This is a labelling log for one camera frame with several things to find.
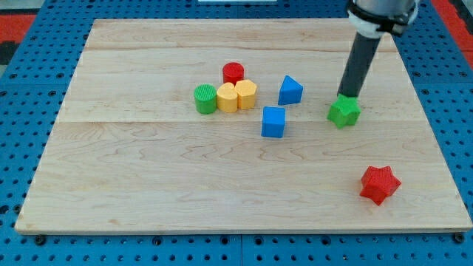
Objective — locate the green cylinder block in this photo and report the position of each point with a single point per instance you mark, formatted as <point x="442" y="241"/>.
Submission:
<point x="205" y="98"/>

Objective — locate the yellow heart block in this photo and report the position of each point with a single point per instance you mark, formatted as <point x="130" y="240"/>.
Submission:
<point x="227" y="98"/>

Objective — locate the blue cube block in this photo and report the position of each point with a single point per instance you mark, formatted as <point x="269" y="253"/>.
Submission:
<point x="273" y="122"/>

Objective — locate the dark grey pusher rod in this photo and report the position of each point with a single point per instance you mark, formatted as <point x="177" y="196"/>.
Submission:
<point x="358" y="64"/>

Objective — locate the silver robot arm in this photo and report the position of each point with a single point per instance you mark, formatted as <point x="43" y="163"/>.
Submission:
<point x="372" y="19"/>

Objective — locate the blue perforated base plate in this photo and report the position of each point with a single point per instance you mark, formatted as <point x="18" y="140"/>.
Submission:
<point x="37" y="77"/>

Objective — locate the yellow hexagon block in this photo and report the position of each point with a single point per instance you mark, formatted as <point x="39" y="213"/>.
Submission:
<point x="246" y="92"/>

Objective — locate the wooden board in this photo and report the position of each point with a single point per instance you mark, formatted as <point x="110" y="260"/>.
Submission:
<point x="129" y="153"/>

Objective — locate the red cylinder block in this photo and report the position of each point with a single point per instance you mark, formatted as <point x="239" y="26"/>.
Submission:
<point x="233" y="72"/>

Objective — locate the red star block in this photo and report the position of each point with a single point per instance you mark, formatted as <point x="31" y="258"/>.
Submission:
<point x="379" y="183"/>

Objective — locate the blue triangle block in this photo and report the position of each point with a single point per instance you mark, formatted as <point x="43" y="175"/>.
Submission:
<point x="290" y="91"/>

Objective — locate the green star block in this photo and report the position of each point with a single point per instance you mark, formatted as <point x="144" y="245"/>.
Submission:
<point x="344" y="111"/>

